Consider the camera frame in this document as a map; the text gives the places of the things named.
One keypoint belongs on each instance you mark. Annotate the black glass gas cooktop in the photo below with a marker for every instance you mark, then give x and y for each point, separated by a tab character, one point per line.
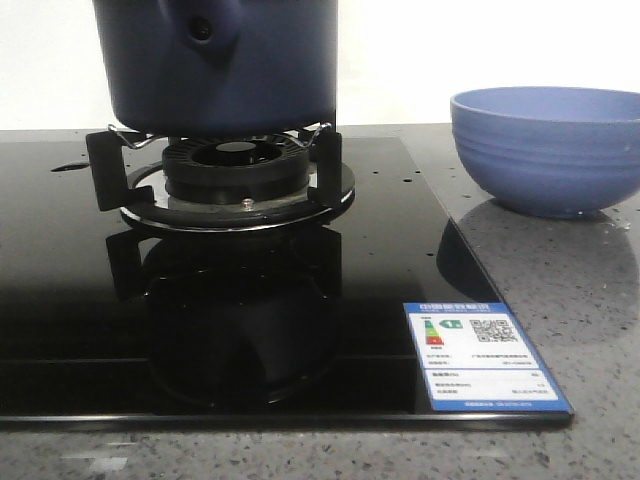
373	320

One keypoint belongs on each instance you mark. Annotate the black gas burner head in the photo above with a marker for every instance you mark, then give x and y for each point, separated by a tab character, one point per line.
226	171

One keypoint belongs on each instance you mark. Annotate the blue energy efficiency label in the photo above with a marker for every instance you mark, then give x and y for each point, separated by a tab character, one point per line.
480	355

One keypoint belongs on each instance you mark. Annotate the dark blue cooking pot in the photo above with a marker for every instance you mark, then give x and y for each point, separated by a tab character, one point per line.
207	68

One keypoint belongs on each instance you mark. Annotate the light blue ceramic bowl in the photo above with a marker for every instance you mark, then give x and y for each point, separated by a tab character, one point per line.
549	151

